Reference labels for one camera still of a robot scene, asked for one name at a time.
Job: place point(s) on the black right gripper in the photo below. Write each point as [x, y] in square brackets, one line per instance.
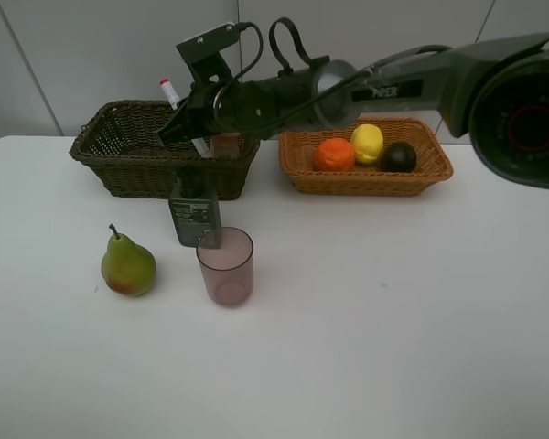
[261, 108]

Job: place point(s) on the white pink-capped marker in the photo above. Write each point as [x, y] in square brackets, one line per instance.
[173, 99]

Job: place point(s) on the pink white-capped bottle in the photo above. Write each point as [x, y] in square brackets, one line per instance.
[225, 146]

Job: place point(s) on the orange tangerine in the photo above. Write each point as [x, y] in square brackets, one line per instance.
[334, 155]

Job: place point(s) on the yellow lemon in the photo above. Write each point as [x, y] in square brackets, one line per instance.
[367, 143]

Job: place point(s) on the dark purple mangosteen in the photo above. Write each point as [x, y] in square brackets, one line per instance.
[398, 157]

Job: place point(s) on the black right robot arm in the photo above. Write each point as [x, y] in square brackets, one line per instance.
[495, 92]

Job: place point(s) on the dark brown wicker basket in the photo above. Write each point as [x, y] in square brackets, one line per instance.
[120, 146]

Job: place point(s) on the dark green pump bottle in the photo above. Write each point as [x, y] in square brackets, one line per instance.
[194, 206]

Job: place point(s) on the orange wicker basket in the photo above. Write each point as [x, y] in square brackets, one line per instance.
[297, 160]

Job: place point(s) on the transparent pink plastic cup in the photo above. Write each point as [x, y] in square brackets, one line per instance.
[225, 257]

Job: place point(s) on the green red pear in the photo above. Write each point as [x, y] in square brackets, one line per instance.
[126, 267]

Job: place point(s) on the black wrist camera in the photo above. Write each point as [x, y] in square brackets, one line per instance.
[202, 53]

